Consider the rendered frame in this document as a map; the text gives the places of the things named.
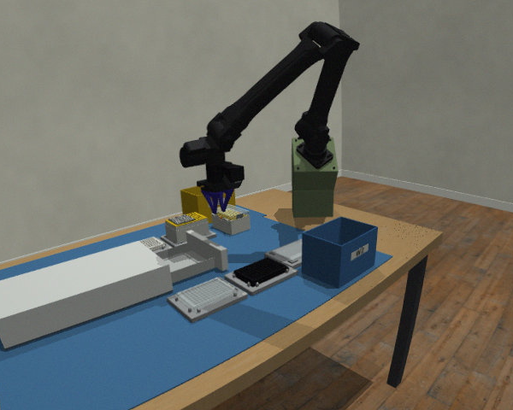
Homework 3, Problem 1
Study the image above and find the yellow open bin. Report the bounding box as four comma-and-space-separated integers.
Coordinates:
180, 186, 235, 223

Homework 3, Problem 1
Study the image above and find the white multi-well plate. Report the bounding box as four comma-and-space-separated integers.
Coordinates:
176, 278, 238, 313
140, 237, 166, 251

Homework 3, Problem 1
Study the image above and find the blue open-top bin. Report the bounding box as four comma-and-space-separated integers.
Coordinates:
302, 216, 378, 289

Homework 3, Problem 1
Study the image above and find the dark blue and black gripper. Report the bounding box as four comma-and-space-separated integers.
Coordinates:
197, 162, 234, 214

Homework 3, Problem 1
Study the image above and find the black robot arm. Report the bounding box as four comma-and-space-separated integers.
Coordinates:
180, 21, 360, 189

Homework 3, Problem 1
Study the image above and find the blue flat mat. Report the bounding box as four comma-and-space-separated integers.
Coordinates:
0, 204, 393, 410

